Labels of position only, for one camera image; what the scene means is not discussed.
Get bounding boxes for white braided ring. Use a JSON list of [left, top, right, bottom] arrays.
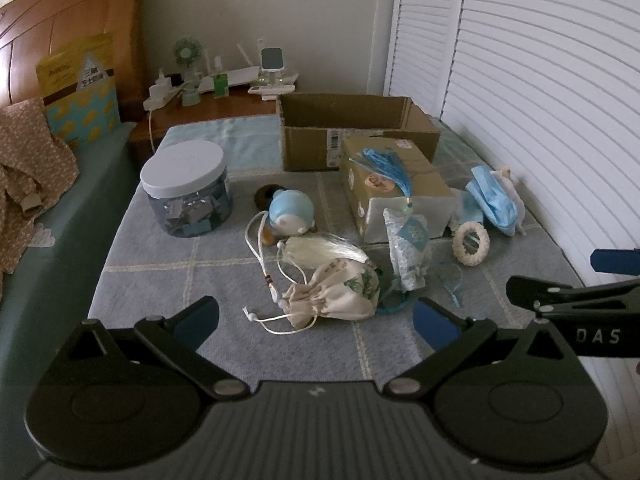
[[451, 221, 492, 267]]

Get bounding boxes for blue face mask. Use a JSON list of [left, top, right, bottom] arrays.
[[465, 166, 518, 236]]

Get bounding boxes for light blue mask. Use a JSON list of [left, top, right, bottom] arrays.
[[448, 188, 484, 233]]

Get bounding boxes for blue patterned sachet bag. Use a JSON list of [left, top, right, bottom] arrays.
[[383, 208, 432, 292]]

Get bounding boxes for cream drawstring pouch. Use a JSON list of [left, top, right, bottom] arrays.
[[241, 257, 384, 336]]

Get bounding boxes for white silky tassel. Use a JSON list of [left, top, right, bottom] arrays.
[[278, 233, 370, 268]]

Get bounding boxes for blue round plush toy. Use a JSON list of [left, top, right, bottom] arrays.
[[260, 186, 317, 246]]

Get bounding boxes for blue tassel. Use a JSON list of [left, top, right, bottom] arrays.
[[348, 148, 413, 210]]

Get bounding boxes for white cloth with beige knot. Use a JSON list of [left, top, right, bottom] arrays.
[[490, 166, 526, 235]]

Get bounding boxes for grey checked blanket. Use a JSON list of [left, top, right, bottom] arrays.
[[86, 159, 591, 386]]

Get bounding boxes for clear jar white lid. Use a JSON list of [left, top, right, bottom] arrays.
[[140, 140, 233, 237]]

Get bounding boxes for closed tan cardboard box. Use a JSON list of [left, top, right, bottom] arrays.
[[340, 136, 458, 244]]

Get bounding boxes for light blue towel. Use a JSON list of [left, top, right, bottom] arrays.
[[156, 115, 283, 174]]

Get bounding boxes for wooden nightstand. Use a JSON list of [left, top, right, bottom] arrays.
[[127, 87, 276, 162]]

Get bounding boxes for white louvered door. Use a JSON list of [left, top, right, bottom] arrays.
[[385, 0, 639, 285]]

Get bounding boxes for brown floral cloth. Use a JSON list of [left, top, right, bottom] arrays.
[[1, 98, 79, 276]]

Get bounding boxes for white power strip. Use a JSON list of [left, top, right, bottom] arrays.
[[143, 70, 183, 112]]

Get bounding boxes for open brown cardboard box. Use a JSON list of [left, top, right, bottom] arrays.
[[277, 93, 439, 171]]

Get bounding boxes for green small bottle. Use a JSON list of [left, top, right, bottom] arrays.
[[213, 73, 229, 98]]

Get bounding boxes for white remote control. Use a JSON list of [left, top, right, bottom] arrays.
[[247, 84, 296, 101]]

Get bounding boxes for white wifi router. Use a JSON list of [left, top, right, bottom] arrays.
[[198, 44, 260, 93]]

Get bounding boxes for yellow blue packaging bag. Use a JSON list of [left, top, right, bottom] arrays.
[[36, 32, 120, 150]]

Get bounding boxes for small green desk fan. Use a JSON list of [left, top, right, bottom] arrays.
[[172, 37, 204, 107]]

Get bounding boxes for small screen on stand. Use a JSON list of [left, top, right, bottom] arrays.
[[254, 38, 298, 87]]

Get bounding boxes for wooden headboard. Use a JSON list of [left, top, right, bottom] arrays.
[[1, 0, 146, 122]]

